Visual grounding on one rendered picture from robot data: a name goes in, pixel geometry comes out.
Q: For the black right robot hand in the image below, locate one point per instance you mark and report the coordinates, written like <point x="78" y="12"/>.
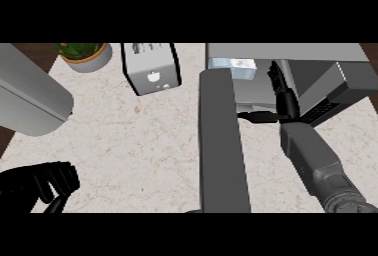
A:
<point x="287" y="101"/>

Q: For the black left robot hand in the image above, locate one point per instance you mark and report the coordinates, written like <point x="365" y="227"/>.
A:
<point x="30" y="185"/>

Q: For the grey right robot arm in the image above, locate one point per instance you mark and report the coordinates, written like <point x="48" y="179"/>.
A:
<point x="320" y="166"/>

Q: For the grey microwave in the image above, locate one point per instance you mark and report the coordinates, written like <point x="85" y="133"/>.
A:
<point x="305" y="83"/>

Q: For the pale blue milk carton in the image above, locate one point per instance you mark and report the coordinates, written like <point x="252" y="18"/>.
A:
<point x="238" y="67"/>

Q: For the dark grey microwave door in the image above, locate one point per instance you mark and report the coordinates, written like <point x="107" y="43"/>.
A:
<point x="222" y="143"/>

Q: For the black and silver toaster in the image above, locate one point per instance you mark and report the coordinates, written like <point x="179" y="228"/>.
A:
<point x="151" y="68"/>

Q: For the green plant in grey pot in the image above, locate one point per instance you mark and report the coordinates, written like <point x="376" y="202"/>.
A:
<point x="85" y="56"/>

